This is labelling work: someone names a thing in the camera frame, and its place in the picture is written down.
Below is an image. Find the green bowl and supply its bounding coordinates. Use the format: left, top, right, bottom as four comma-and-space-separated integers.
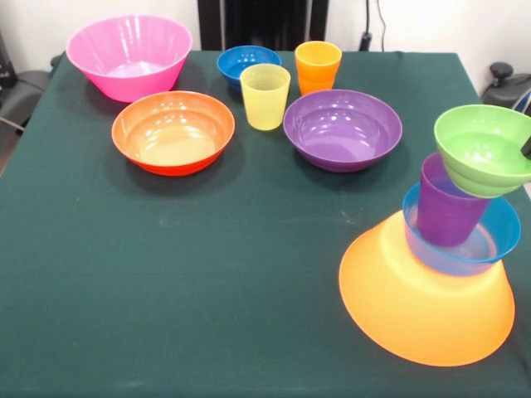
433, 104, 531, 199

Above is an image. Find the light blue bowl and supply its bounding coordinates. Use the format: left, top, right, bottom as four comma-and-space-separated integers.
402, 183, 523, 278

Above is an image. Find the purple cup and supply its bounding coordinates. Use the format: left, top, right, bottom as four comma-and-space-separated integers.
417, 152, 492, 249

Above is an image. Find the large yellow-orange bowl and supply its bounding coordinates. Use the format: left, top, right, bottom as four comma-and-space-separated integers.
338, 208, 517, 368

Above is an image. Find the red bowl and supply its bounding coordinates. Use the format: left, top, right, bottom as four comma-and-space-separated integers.
110, 90, 236, 177

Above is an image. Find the purple bowl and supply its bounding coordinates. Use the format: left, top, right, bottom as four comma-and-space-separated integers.
283, 89, 404, 173

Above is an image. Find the orange cup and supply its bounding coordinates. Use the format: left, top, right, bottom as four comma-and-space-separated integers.
294, 40, 343, 96

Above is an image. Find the yellow cup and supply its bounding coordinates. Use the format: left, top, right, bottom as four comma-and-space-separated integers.
240, 63, 292, 132

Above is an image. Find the dark blue bowl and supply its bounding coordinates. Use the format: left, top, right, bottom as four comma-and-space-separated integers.
216, 45, 283, 95

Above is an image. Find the dark green tablecloth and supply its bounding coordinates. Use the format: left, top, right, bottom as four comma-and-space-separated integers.
0, 50, 531, 398

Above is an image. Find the pink bowl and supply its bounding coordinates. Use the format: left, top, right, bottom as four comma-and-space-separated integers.
65, 14, 194, 104

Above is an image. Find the bundle of floor cables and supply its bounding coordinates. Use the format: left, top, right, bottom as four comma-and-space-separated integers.
513, 89, 531, 115

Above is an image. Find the black hanging power cable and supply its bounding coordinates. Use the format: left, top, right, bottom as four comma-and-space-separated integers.
358, 0, 389, 53

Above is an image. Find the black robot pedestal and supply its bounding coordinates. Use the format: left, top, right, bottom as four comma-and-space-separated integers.
197, 0, 329, 51

